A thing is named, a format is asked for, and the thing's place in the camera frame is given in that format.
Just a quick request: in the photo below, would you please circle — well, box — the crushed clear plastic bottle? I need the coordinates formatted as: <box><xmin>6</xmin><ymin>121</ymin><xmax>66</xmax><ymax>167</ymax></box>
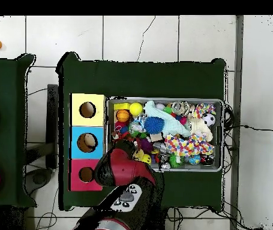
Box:
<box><xmin>128</xmin><ymin>114</ymin><xmax>148</xmax><ymax>134</ymax></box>

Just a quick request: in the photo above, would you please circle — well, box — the wooden box with three holes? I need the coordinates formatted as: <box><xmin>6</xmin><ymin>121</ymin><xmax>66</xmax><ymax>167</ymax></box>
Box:
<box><xmin>68</xmin><ymin>93</ymin><xmax>107</xmax><ymax>192</ymax></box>

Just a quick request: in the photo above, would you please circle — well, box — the silver mesh bin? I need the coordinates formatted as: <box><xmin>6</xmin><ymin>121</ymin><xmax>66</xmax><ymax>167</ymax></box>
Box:
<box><xmin>104</xmin><ymin>96</ymin><xmax>224</xmax><ymax>173</ymax></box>

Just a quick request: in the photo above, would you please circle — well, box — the orange basketball toy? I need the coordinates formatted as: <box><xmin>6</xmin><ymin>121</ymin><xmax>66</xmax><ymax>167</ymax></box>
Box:
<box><xmin>115</xmin><ymin>109</ymin><xmax>131</xmax><ymax>123</ymax></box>

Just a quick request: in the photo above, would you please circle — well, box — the purple spiky toy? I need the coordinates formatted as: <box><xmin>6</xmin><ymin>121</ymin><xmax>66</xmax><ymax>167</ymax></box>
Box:
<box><xmin>139</xmin><ymin>138</ymin><xmax>154</xmax><ymax>153</ymax></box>

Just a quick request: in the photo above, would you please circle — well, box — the mint green cloth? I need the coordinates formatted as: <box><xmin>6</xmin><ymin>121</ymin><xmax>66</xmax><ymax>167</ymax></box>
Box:
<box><xmin>142</xmin><ymin>100</ymin><xmax>191</xmax><ymax>138</ymax></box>

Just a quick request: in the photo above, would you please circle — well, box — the crushed silver can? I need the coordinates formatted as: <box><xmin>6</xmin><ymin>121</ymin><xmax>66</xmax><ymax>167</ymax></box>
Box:
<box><xmin>171</xmin><ymin>101</ymin><xmax>191</xmax><ymax>116</ymax></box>

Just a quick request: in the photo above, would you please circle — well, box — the dark green tablecloth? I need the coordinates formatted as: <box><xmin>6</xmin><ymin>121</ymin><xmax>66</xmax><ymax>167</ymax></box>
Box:
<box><xmin>56</xmin><ymin>52</ymin><xmax>227</xmax><ymax>213</ymax></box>
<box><xmin>0</xmin><ymin>53</ymin><xmax>37</xmax><ymax>208</ymax></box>

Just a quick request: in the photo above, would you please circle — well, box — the colourful polka dot cloth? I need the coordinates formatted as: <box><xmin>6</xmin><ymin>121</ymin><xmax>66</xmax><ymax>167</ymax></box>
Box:
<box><xmin>164</xmin><ymin>133</ymin><xmax>215</xmax><ymax>157</ymax></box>

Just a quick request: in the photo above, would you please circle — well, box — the small soccer ball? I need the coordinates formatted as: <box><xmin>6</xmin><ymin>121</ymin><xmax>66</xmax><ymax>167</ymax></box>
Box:
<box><xmin>202</xmin><ymin>113</ymin><xmax>216</xmax><ymax>127</ymax></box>

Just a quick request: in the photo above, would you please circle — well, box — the black floor cable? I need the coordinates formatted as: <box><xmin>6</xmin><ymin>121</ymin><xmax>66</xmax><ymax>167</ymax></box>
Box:
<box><xmin>223</xmin><ymin>123</ymin><xmax>273</xmax><ymax>132</ymax></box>

